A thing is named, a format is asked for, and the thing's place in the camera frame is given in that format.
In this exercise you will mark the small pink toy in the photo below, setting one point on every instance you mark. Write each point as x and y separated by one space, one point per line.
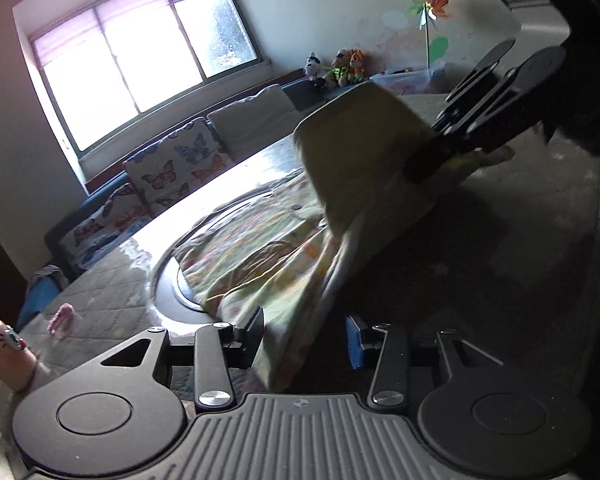
63 322

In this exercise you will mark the clear plastic storage box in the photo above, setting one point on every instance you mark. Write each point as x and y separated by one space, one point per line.
432 80

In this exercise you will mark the colourful patterned child garment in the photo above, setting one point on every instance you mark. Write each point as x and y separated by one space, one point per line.
353 150

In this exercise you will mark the upright butterfly print cushion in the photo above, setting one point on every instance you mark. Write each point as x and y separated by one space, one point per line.
177 165

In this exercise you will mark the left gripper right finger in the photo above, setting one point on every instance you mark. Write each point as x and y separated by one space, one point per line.
403 373

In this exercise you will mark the left butterfly print cushion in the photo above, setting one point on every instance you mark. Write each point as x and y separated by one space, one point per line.
121 216

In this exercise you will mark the large window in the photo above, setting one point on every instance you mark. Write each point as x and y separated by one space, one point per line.
107 64

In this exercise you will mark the black round induction cooktop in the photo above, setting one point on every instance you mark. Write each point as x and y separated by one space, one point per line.
233 246

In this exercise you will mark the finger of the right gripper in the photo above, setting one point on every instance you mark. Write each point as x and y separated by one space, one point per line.
521 99
488 62

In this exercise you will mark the colourful paper pinwheel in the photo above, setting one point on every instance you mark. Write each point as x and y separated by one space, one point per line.
428 12

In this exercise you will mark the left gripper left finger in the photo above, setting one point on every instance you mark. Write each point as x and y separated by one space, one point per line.
213 351

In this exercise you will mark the plain beige cushion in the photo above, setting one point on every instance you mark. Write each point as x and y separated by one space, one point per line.
249 125

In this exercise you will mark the pink cartoon face bottle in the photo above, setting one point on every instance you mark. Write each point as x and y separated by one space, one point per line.
17 362

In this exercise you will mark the grey quilted star table cover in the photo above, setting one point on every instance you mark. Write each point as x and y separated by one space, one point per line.
511 258

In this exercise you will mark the black white plush toy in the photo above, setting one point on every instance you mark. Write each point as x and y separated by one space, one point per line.
316 71

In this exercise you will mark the orange green plush toys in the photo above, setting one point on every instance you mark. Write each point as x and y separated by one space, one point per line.
348 67

